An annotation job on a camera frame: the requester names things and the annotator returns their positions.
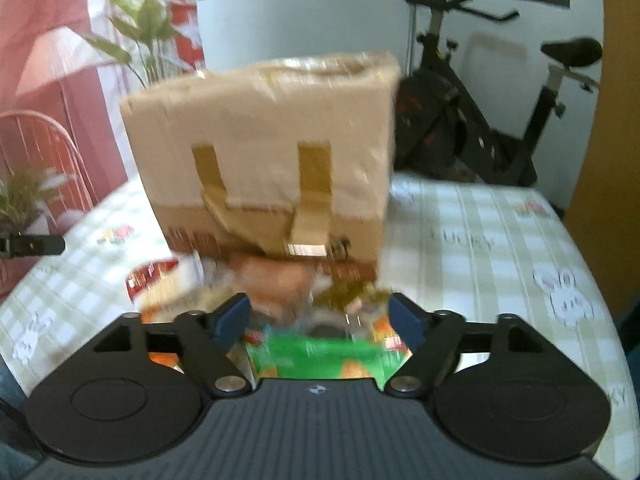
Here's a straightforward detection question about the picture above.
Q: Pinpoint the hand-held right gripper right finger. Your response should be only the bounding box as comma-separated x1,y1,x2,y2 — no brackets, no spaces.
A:
382,292,547,396

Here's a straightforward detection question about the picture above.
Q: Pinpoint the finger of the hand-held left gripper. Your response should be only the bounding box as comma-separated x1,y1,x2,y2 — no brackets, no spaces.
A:
0,232,67,261

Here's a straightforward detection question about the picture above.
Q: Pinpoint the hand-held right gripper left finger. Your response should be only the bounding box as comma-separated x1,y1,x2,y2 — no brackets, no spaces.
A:
93,293,253,396

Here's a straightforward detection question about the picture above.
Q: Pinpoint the taped cardboard box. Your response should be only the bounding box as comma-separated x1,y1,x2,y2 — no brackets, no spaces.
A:
120,51,402,282

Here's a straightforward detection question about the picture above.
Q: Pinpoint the dried grass plant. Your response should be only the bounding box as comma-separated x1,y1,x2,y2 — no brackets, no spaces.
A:
0,165,77,237

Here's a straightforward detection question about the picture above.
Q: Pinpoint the brown bread packet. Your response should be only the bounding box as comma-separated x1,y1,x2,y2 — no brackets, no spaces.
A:
234,255,319,322

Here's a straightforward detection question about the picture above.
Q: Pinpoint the olive snack packet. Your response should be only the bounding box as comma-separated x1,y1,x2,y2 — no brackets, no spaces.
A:
315,280,392,313

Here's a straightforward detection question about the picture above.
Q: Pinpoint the green snack packet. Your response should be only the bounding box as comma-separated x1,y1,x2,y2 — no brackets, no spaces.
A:
245,329,414,392

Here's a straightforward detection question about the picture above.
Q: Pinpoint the red snack packet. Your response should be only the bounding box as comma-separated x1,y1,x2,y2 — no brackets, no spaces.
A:
125,258,202,304

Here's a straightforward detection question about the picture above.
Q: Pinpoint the black exercise bike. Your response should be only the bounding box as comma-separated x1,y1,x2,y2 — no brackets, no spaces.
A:
392,0,604,189

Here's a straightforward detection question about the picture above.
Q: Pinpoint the green leafy plant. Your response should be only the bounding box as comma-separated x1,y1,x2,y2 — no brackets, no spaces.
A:
84,0,195,92

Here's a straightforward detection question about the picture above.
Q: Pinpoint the red white patterned curtain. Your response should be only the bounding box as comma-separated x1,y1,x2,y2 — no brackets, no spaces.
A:
167,0,207,77

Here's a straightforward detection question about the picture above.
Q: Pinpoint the orange wooden wardrobe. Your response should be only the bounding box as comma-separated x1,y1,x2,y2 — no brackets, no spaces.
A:
564,0,640,317

